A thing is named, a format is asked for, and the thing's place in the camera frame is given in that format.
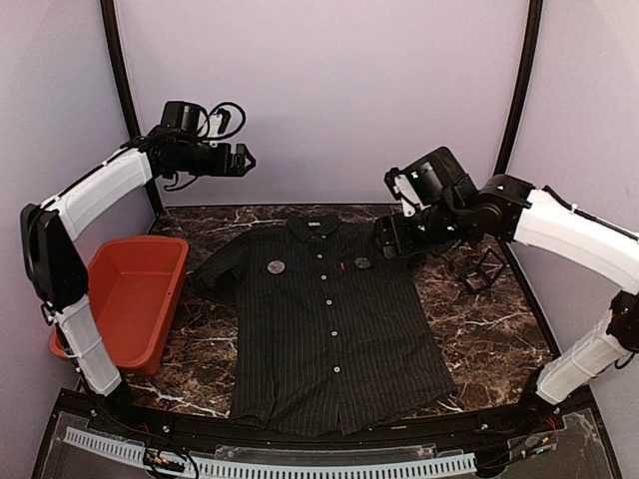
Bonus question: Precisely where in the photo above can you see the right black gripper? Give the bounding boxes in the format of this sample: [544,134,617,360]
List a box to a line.
[370,201,468,257]

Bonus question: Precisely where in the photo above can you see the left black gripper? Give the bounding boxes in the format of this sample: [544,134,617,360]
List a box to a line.
[173,138,259,175]

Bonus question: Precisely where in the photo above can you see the black pinstriped shirt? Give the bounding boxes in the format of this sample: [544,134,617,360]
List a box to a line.
[193,215,455,424]

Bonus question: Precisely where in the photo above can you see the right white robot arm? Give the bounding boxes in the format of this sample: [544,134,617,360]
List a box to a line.
[376,169,638,433]

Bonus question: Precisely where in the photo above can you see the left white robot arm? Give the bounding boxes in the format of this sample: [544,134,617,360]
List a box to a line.
[20,132,257,435]

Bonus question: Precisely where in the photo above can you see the black brooch stand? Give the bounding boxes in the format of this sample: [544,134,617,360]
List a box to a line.
[457,247,506,294]

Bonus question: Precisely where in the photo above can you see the orange plastic bin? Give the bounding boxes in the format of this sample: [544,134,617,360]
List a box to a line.
[48,237,191,376]

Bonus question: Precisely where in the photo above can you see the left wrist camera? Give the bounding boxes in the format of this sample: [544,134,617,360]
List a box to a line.
[159,101,209,137]

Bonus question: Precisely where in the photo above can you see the black front rail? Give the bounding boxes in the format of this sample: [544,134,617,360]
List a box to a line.
[41,386,600,458]

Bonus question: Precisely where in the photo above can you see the left black frame post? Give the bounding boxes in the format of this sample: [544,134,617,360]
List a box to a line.
[99,0,165,213]

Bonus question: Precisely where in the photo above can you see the black frame post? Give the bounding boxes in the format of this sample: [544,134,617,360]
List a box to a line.
[99,0,165,213]
[493,0,544,175]

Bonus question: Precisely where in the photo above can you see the white slotted cable duct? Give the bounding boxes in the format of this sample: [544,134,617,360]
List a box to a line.
[63,426,477,478]

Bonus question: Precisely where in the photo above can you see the right black frame post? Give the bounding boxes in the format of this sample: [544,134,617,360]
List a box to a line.
[493,0,544,175]

